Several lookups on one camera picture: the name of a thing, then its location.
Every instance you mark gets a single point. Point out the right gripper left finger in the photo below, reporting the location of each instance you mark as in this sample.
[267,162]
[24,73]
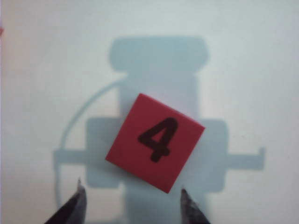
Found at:
[74,205]

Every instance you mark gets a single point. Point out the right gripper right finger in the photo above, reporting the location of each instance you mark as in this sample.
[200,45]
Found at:
[192,210]

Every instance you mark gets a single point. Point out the red block with 4 Y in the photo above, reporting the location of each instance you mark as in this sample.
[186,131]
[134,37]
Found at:
[130,144]

